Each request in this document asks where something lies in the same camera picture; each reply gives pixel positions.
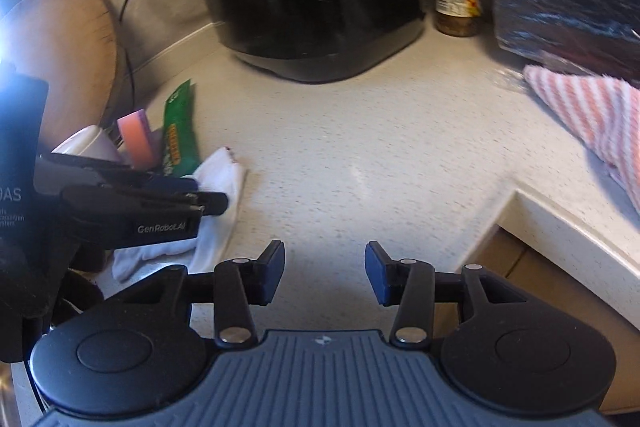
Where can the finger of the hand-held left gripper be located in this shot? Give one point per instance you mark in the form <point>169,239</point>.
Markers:
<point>210,203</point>
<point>125,174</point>

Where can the round wooden cutting board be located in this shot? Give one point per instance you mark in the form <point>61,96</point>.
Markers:
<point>70,57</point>

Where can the white bowl red print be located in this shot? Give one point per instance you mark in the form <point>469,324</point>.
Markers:
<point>92,144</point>

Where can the purple orange sponge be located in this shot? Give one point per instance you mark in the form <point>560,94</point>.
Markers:
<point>137,137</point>

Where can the green snack packet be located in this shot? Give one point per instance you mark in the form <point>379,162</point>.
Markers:
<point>180,127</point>

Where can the pink white striped cloth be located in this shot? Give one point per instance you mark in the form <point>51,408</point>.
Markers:
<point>600,117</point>

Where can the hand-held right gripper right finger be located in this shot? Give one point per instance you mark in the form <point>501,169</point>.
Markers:
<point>376,272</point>

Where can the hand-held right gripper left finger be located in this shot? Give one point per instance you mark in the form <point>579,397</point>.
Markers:
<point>272,269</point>

